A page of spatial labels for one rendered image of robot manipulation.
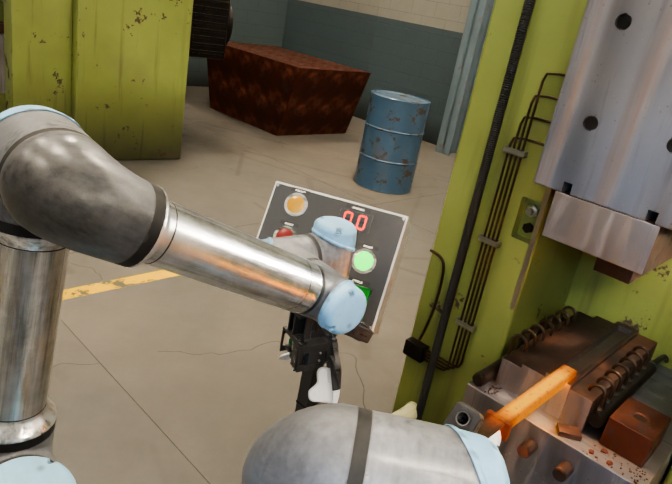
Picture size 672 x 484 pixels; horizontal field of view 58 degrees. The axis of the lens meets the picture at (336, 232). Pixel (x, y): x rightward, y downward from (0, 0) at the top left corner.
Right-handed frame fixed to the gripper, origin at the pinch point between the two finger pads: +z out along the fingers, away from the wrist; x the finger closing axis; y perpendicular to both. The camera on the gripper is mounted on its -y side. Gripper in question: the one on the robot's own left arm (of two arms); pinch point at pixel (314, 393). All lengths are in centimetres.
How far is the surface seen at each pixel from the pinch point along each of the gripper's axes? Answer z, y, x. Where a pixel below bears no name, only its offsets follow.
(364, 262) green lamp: -14.3, -22.9, -23.2
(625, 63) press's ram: -68, -45, 10
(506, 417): -7.3, -24.2, 24.4
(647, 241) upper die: -39, -49, 23
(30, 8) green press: -17, 4, -455
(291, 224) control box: -17.4, -11.7, -39.6
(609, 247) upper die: -35, -47, 18
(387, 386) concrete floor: 96, -111, -101
